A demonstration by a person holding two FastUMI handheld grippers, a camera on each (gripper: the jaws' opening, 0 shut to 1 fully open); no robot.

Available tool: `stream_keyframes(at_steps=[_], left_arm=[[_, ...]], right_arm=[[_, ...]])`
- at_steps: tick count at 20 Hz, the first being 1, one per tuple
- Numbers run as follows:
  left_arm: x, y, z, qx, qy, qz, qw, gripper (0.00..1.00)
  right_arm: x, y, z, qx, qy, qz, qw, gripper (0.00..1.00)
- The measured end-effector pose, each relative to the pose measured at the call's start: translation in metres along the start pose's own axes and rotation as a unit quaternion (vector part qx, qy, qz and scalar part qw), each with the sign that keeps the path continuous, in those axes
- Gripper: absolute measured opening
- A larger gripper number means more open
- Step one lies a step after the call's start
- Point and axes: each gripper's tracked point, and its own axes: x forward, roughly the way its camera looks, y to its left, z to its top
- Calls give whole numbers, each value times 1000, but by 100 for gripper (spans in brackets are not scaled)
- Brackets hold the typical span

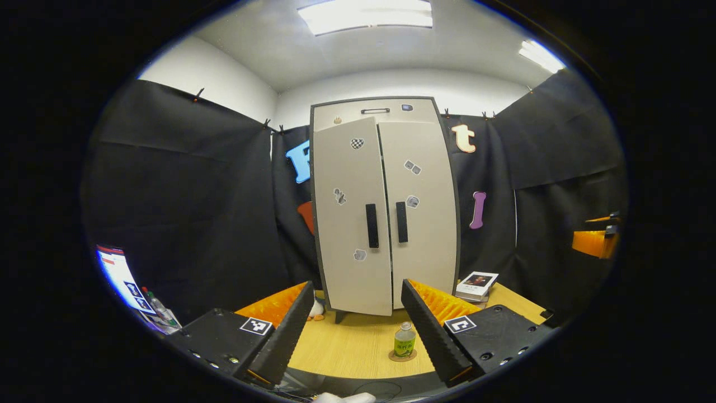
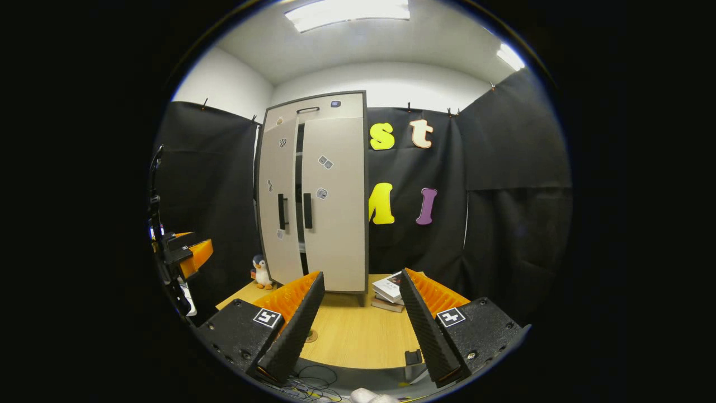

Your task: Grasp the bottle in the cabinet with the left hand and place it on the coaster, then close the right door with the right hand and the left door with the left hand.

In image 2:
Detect grey cabinet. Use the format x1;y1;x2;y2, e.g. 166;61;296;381
255;90;370;294

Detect black cable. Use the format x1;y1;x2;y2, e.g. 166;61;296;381
280;364;343;401

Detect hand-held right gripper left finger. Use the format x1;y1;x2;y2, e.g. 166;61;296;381
197;271;326;387

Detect small ceiling light panel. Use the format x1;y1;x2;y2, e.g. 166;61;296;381
496;43;527;72

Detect large ceiling light panel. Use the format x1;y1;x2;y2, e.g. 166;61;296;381
284;0;411;33

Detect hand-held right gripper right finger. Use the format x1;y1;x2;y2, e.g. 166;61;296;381
399;268;532;388

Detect grey cabinet door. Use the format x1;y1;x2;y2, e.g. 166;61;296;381
257;115;305;286
301;116;368;293

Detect white book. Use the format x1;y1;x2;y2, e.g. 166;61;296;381
373;271;404;304

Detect penguin plush toy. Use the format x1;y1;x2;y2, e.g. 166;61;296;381
250;255;275;290

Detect black backdrop cloth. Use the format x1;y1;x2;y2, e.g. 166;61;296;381
154;101;263;325
366;68;573;325

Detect grey cabinet drawer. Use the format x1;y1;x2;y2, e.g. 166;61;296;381
263;92;366;127

